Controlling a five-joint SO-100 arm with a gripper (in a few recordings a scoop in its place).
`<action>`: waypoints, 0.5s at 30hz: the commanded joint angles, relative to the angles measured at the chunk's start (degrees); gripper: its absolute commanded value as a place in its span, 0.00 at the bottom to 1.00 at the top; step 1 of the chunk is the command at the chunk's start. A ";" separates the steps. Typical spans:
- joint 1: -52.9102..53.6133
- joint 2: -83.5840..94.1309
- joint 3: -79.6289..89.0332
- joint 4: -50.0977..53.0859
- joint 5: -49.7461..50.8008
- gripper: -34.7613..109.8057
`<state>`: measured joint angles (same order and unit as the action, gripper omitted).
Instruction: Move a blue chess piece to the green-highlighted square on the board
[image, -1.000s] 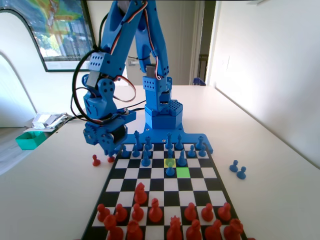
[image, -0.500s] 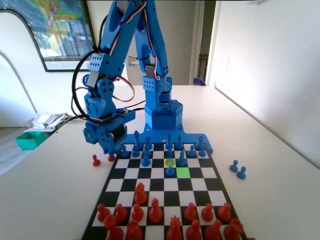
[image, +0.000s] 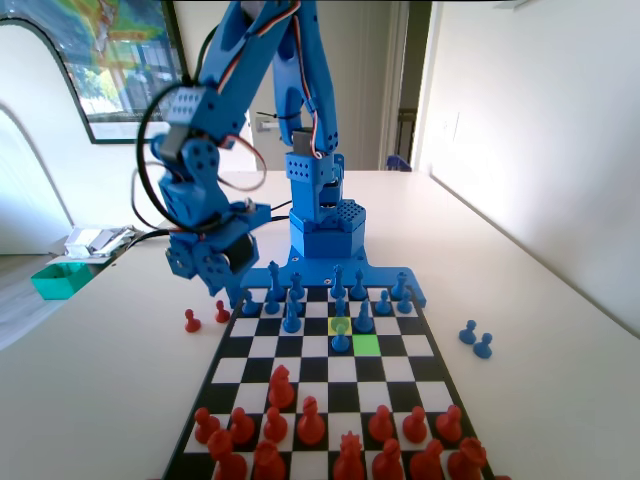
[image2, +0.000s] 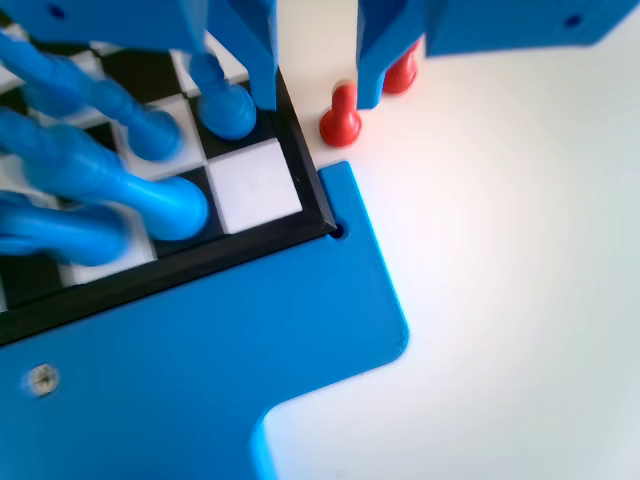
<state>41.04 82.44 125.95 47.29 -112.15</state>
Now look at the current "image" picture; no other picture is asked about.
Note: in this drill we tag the blue geared gripper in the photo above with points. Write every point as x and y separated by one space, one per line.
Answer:
216 256

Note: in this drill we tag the red chess pawn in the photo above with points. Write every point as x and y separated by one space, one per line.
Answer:
415 427
449 425
381 425
275 429
192 325
204 425
222 315
242 429

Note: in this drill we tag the blue chess bishop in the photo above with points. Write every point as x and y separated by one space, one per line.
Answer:
340 307

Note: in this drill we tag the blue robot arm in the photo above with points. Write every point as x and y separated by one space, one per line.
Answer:
315 75

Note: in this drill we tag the blue chess queen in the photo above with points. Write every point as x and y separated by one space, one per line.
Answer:
273 280

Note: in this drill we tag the group of blue chess pieces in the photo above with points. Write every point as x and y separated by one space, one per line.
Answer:
310 267

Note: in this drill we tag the blue chess king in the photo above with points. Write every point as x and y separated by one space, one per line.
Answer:
338 287

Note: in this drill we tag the red chess knight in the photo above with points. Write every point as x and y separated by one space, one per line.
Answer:
281 392
426 462

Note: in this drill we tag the red chess rook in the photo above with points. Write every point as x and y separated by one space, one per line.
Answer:
466 460
226 457

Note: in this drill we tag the red chess queen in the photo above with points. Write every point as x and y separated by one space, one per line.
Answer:
348 462

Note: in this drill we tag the black and white chessboard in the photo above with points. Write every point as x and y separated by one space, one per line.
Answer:
320 370

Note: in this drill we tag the blue pawn bottom centre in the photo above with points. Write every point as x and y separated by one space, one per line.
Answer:
358 289

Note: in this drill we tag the blue pawn on green square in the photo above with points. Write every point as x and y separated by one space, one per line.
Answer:
363 320

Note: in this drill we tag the green plastic box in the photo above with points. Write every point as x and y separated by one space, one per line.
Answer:
60 285

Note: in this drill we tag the blue chair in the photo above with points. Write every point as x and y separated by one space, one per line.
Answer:
397 164

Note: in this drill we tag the white arched panel dark rim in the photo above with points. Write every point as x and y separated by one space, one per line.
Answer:
25 210

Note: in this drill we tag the black framed poster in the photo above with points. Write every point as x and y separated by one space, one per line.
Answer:
125 60

